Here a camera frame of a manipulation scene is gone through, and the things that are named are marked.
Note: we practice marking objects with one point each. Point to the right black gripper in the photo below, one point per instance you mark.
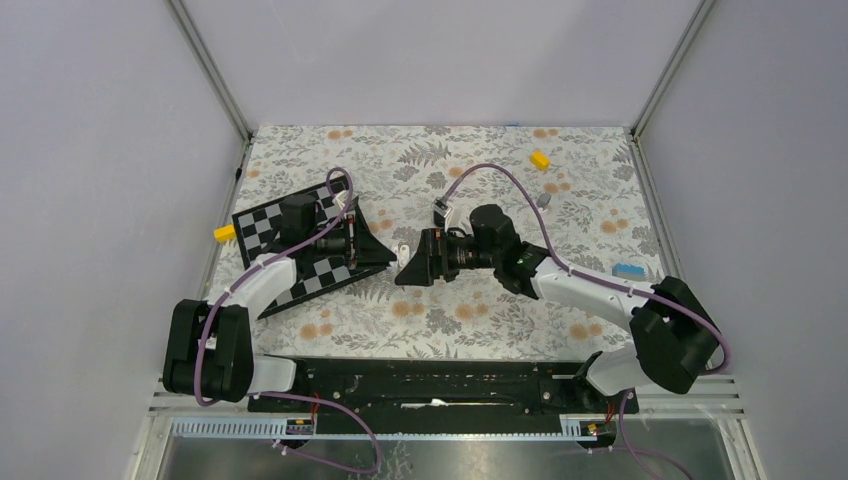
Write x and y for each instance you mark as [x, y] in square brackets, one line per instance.
[419, 272]

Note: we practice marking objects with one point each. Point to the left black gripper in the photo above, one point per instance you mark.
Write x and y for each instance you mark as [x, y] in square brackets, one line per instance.
[369, 251]

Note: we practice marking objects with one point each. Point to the white earbud case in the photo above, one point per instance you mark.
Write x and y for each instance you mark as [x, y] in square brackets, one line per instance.
[403, 253]

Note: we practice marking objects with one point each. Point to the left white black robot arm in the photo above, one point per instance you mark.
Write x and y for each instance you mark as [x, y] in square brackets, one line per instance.
[209, 353]

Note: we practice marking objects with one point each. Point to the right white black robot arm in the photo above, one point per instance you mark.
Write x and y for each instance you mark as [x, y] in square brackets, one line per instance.
[672, 336]

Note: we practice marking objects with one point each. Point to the black white checkerboard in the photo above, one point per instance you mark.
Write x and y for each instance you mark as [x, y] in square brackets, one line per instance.
[255, 236]

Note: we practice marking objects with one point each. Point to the small grey block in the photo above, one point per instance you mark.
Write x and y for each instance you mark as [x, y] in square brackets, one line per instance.
[543, 201]

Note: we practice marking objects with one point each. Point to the yellow block left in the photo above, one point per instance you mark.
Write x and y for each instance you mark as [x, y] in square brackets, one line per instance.
[225, 234]

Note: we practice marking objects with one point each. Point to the yellow block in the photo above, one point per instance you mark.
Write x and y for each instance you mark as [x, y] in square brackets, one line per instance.
[540, 160]
[225, 234]

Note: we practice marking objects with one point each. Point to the yellow block right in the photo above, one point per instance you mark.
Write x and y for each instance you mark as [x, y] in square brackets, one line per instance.
[540, 160]

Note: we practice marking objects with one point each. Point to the blue block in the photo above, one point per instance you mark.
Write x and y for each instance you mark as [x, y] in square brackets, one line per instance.
[630, 272]

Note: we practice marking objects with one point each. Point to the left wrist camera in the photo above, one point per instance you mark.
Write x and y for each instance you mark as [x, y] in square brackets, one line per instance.
[340, 199]

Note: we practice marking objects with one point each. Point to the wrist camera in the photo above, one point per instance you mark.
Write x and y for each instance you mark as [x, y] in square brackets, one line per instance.
[340, 199]
[442, 213]

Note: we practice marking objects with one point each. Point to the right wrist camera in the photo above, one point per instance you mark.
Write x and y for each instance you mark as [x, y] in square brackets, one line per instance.
[442, 213]

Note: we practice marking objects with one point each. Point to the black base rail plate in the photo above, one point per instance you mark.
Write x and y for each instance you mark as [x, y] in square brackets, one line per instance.
[440, 397]

